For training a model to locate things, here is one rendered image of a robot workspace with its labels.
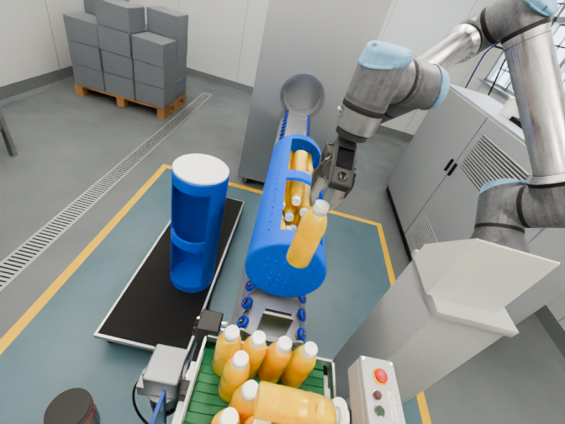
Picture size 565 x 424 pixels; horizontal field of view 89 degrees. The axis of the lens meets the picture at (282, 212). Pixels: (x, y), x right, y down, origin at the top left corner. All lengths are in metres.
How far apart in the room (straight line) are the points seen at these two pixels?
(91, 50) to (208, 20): 2.23
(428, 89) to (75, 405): 0.84
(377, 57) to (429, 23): 5.44
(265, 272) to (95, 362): 1.30
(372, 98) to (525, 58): 0.65
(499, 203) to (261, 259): 0.86
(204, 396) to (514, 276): 1.06
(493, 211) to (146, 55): 3.93
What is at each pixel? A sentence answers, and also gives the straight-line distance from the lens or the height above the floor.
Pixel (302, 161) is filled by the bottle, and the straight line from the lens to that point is 1.49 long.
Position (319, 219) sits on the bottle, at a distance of 0.73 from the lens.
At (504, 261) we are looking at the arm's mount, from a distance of 1.19.
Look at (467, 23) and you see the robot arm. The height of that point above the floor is 1.89.
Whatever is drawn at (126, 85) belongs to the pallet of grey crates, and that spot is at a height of 0.32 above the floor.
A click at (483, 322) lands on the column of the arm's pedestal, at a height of 1.10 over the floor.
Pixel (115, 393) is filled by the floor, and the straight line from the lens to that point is 1.99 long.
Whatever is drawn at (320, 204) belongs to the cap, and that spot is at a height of 1.45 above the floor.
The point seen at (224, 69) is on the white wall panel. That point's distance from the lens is 6.13.
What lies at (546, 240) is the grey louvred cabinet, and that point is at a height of 1.09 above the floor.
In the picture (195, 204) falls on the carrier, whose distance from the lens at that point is 1.84.
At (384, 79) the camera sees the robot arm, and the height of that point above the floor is 1.76.
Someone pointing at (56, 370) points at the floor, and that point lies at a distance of 2.11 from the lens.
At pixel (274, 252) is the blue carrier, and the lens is 0.95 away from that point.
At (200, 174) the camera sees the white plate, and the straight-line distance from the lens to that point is 1.48.
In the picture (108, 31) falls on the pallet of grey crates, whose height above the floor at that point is 0.89.
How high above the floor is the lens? 1.86
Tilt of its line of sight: 38 degrees down
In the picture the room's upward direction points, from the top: 18 degrees clockwise
